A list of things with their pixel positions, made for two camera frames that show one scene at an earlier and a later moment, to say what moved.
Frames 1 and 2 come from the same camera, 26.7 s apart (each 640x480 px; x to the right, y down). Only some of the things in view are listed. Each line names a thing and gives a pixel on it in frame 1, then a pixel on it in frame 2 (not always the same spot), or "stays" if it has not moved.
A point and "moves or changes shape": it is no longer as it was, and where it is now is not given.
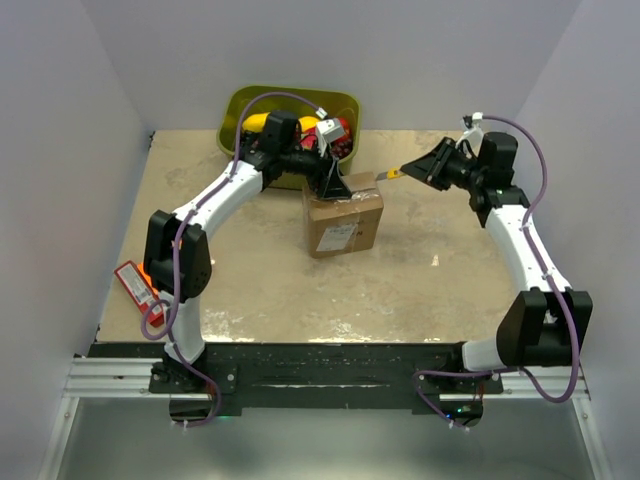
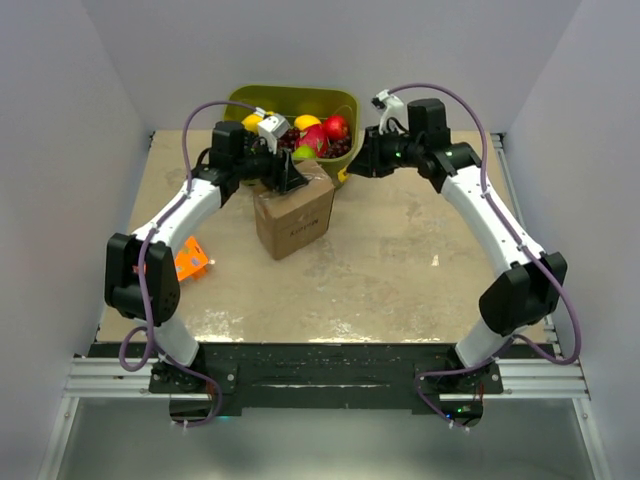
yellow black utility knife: [392, 174] moves or changes shape
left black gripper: [326, 179] → [283, 175]
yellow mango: [255, 122] stays
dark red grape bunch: [341, 147] stays
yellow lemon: [307, 122] stays
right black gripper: [430, 168] → [369, 162]
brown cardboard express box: [340, 226] → [291, 220]
